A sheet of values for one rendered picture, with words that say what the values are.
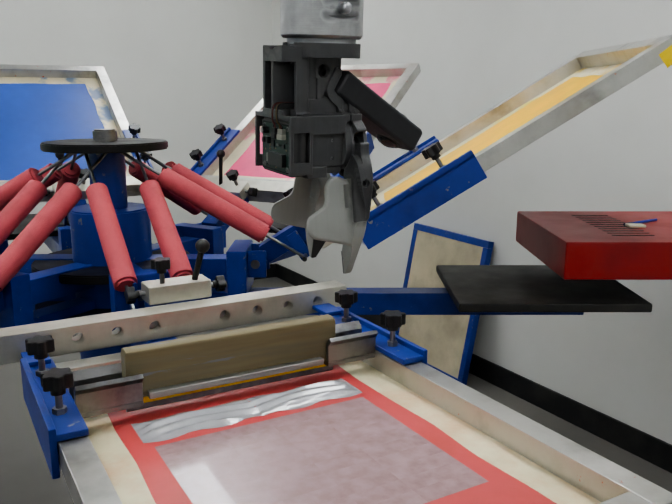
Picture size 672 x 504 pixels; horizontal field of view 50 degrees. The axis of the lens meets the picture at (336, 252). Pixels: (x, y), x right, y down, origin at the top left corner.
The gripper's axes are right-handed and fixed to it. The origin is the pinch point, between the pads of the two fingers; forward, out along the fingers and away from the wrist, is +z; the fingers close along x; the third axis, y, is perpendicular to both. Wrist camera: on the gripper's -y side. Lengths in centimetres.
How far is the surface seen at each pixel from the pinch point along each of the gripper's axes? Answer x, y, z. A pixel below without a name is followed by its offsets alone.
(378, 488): -4.0, -9.6, 32.6
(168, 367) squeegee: -40.0, 4.5, 27.7
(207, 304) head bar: -64, -11, 28
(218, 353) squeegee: -39.6, -3.5, 26.9
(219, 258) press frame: -108, -33, 33
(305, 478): -10.8, -3.1, 32.9
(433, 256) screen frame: -228, -207, 85
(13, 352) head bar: -64, 23, 30
